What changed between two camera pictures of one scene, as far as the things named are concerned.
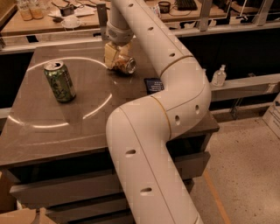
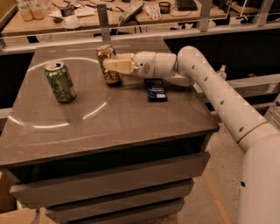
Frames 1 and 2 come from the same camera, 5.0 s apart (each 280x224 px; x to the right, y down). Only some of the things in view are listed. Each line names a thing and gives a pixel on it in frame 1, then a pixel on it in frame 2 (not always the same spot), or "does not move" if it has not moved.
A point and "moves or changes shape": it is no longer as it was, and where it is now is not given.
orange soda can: x=124 y=64 moves or changes shape
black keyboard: x=186 y=5 does not move
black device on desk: x=67 y=10 does not move
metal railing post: x=102 y=17 does not move
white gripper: x=120 y=35 to x=144 y=64
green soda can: x=61 y=80 does not move
